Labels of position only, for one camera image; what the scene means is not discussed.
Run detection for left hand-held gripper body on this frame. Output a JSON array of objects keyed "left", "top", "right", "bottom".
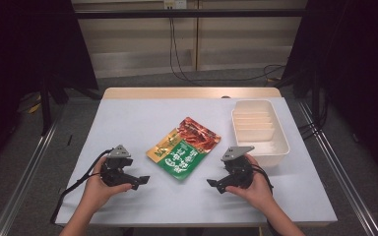
[{"left": 99, "top": 144, "right": 136, "bottom": 188}]

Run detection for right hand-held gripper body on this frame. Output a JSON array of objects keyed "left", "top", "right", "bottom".
[{"left": 220, "top": 145, "right": 256, "bottom": 189}]

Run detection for person's left hand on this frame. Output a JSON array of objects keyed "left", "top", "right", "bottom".
[{"left": 84, "top": 156, "right": 134, "bottom": 211}]

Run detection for person's right hand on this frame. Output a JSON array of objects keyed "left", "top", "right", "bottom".
[{"left": 224, "top": 153, "right": 276, "bottom": 211}]

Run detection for white table sheet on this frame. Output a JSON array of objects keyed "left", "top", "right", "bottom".
[{"left": 54, "top": 96, "right": 339, "bottom": 227}]

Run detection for white plastic container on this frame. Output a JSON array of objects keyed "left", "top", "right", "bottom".
[{"left": 230, "top": 99, "right": 291, "bottom": 168}]

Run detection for green and red snack packet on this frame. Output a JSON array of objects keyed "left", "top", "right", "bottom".
[{"left": 145, "top": 116, "right": 222, "bottom": 182}]

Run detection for black metal stand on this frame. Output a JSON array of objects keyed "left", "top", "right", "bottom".
[{"left": 38, "top": 73, "right": 102, "bottom": 137}]

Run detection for yellow object on floor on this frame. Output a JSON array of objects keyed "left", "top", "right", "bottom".
[{"left": 28, "top": 93, "right": 43, "bottom": 115}]

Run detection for black curtain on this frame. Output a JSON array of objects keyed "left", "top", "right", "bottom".
[
  {"left": 282, "top": 0, "right": 378, "bottom": 185},
  {"left": 0, "top": 0, "right": 99, "bottom": 178}
]

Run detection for black horizontal metal bar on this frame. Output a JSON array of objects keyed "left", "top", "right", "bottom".
[{"left": 73, "top": 8, "right": 310, "bottom": 20}]

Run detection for right hand-held gripper black cable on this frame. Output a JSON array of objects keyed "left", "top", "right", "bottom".
[{"left": 250, "top": 162, "right": 275, "bottom": 195}]

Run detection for hand-held gripper black cable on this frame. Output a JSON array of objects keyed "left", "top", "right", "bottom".
[
  {"left": 250, "top": 162, "right": 275, "bottom": 195},
  {"left": 49, "top": 147, "right": 113, "bottom": 225}
]

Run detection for left hand-held gripper black cable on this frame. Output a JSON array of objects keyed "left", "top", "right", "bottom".
[{"left": 49, "top": 147, "right": 113, "bottom": 225}]

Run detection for silver metal floor rail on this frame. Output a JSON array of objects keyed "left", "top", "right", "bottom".
[
  {"left": 296, "top": 99, "right": 378, "bottom": 236},
  {"left": 0, "top": 114, "right": 64, "bottom": 236}
]

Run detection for black hanging cables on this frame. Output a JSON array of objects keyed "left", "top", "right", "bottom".
[{"left": 168, "top": 16, "right": 287, "bottom": 84}]

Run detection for white wall socket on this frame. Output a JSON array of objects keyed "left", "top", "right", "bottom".
[{"left": 163, "top": 0, "right": 188, "bottom": 10}]

